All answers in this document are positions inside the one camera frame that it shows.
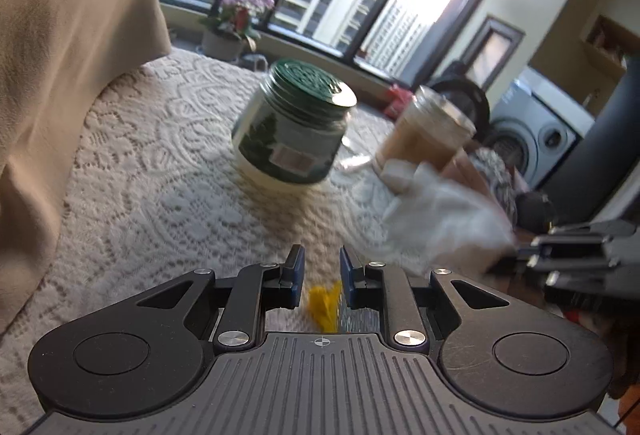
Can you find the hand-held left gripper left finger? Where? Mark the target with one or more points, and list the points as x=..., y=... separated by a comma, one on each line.
x=295, y=275

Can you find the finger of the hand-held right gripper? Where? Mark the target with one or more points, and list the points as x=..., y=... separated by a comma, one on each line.
x=520, y=267
x=565, y=246

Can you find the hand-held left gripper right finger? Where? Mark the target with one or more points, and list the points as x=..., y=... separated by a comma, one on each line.
x=347, y=280

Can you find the yellow sponge with steel scourer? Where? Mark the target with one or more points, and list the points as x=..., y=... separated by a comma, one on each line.
x=325, y=310

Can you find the white cotton glove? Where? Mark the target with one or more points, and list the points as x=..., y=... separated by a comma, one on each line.
x=445, y=215

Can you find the grey knitted cloth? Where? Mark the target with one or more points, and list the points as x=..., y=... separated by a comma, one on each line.
x=495, y=175

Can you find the grey washing machine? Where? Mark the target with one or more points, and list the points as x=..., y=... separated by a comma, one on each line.
x=540, y=130

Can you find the green lidded glass jar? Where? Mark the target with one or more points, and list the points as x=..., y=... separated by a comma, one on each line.
x=290, y=130

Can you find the clear jar with brown contents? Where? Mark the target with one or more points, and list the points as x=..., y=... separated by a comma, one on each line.
x=425, y=135

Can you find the white lace tablecloth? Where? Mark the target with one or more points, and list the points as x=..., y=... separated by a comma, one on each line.
x=150, y=165

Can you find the red bag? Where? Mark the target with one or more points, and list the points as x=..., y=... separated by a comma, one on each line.
x=400, y=100

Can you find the dark framed mirror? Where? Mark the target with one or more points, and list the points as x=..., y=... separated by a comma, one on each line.
x=495, y=50

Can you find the potted purple flowers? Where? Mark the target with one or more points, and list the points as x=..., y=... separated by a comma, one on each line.
x=232, y=15

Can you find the beige blanket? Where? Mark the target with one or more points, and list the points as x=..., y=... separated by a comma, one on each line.
x=60, y=90

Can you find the wooden wall shelf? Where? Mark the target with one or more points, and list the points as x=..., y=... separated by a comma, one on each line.
x=605, y=40

